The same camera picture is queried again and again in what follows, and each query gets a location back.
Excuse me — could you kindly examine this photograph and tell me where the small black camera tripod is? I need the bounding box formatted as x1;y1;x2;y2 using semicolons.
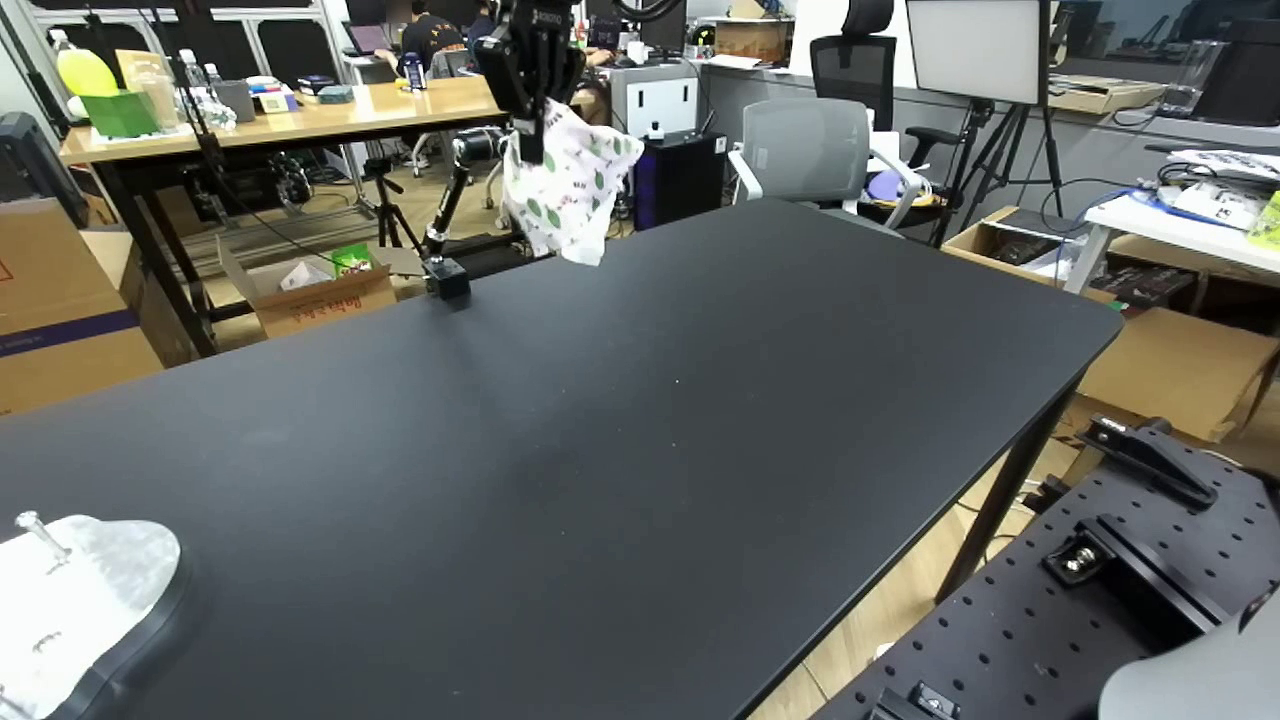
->
365;161;421;246

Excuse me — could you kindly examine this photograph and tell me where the white projection screen on tripod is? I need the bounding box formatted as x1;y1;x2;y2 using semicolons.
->
910;0;1063;237

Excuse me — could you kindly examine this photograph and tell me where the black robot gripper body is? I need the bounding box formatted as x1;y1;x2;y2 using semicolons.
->
477;0;585;121

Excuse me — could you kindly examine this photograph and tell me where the black perforated breadboard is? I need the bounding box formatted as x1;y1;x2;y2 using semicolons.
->
820;419;1280;720

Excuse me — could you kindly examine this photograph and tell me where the open box with items right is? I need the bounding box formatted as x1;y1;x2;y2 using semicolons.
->
946;203;1094;285

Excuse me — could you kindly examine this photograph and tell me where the white table with papers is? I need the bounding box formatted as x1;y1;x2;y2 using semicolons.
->
1083;147;1280;274

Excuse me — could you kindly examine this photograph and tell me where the white patterned cloth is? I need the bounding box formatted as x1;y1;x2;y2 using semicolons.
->
505;101;645;268

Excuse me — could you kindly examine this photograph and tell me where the yellow green bag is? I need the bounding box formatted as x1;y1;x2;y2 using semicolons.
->
57;45;158;139

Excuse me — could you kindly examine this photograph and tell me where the black clamp stand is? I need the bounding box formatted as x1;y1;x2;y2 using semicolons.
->
421;125;535;305

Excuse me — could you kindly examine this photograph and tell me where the white computer case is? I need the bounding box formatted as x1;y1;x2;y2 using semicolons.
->
607;64;699;139

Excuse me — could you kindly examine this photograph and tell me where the long wooden desk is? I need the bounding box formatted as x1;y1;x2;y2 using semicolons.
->
59;77;501;356

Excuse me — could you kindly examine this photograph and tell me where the large cardboard box left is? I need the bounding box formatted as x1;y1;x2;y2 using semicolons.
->
0;199;162;416

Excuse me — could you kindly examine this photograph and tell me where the open cardboard box on floor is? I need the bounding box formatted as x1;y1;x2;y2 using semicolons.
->
215;240;396;338

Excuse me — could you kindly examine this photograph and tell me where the grey office chair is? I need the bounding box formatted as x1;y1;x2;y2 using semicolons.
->
728;96;928;228

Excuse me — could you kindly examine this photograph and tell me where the cardboard box right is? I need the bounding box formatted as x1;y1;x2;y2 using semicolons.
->
1079;307;1280;444

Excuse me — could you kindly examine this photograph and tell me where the black office chair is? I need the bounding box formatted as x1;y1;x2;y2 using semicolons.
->
810;0;925;136

